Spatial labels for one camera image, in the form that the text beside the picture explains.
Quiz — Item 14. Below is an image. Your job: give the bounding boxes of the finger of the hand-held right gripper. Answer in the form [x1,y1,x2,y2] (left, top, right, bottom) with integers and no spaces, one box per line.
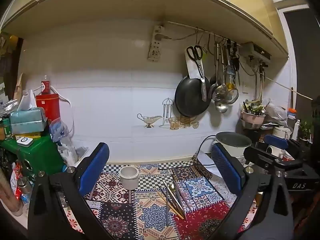
[264,134,304,155]
[244,146,315,193]

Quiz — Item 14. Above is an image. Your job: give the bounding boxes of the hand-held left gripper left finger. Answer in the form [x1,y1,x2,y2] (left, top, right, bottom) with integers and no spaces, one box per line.
[27,142,110,240]

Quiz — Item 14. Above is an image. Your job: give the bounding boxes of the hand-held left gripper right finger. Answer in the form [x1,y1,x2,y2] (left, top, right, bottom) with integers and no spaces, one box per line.
[211,142,294,240]

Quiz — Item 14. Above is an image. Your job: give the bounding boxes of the white ceramic cup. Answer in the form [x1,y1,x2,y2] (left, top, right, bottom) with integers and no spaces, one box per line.
[118,166,139,190]

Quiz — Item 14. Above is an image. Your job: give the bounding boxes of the gold spoon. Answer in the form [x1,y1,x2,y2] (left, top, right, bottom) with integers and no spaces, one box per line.
[167,184,184,215]

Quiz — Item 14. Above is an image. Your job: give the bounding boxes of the dark grey chopstick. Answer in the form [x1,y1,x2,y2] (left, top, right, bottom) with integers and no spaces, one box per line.
[161,180,175,205]
[165,187,170,227]

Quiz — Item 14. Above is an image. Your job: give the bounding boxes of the clear plastic bag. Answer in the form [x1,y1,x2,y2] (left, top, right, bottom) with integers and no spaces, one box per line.
[265,102,288,127]

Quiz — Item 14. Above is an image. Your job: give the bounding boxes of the white rice cooker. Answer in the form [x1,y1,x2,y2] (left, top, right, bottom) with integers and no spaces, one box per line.
[212,131,252,165]

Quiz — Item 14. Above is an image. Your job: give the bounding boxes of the pink utensil basket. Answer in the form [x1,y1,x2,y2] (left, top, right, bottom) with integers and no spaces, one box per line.
[240,109,267,127]

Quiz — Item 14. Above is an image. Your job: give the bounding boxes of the wooden stick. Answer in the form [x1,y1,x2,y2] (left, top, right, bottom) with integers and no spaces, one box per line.
[265,76,314,100]

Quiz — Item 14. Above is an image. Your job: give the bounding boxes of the blue-white plastic bag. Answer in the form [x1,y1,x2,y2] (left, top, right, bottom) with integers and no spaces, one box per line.
[49,119,79,165]

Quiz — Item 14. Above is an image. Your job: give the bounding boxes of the patchwork patterned mat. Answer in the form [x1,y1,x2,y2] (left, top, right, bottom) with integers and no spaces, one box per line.
[57,154,258,240]

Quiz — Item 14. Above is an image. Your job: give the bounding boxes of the green box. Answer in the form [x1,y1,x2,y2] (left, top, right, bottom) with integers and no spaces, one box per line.
[0,132,65,178]

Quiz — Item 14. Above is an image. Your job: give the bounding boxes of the mesh strainer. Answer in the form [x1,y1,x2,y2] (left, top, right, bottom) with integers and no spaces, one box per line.
[227,82,239,104]

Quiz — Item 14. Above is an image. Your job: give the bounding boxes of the steel ladle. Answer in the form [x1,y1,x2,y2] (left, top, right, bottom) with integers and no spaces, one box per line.
[214,47,228,114]

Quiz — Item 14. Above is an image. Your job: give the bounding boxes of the steel slotted spoon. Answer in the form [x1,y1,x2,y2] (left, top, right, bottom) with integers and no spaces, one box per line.
[214,44,228,100]

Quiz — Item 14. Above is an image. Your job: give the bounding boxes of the small white device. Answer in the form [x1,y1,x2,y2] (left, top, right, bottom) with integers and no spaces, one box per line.
[15,136,34,147]

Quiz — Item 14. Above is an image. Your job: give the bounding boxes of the red tin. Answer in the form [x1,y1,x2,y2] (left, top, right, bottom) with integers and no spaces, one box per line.
[36,93,60,128]

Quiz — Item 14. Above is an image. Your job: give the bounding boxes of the black frying pan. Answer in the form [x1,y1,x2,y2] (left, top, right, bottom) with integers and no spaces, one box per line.
[174,75,211,118]

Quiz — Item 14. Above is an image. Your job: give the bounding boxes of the teal tissue box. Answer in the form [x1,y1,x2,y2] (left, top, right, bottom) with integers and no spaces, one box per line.
[9,107,48,135]

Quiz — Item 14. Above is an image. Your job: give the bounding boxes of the red-label plastic bottle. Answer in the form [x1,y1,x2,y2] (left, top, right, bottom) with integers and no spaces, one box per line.
[41,75,51,95]

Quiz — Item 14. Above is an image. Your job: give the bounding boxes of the white power strip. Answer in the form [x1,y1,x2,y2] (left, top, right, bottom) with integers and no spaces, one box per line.
[147,25,164,63]

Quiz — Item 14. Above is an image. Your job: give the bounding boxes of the white cable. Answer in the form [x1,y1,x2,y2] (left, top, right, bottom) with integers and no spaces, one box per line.
[32,85,74,135]

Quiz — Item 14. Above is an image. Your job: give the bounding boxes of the kitchenware wall sticker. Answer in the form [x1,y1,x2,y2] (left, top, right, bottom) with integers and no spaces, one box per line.
[136,97,200,130]

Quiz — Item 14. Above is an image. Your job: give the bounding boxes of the wall water heater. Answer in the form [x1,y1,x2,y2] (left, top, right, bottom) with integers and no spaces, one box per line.
[239,41,272,62]

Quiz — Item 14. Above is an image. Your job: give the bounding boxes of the black-handled knife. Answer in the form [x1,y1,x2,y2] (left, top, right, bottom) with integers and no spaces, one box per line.
[232,42,241,85]

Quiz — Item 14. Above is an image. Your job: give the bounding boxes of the black-handled kitchen scissors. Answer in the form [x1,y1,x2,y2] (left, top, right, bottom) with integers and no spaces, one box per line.
[186,45,212,102]

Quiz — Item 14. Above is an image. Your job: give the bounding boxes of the white hanging rail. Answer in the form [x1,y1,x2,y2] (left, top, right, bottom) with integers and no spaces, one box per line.
[165,21,242,47]

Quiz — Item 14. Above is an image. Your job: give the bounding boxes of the power strip cable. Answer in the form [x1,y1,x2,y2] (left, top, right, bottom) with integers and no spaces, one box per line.
[160,29,213,42]

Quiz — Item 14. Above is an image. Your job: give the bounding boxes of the cream wall cabinet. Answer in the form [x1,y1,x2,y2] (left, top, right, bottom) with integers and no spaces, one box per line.
[0,0,290,60]

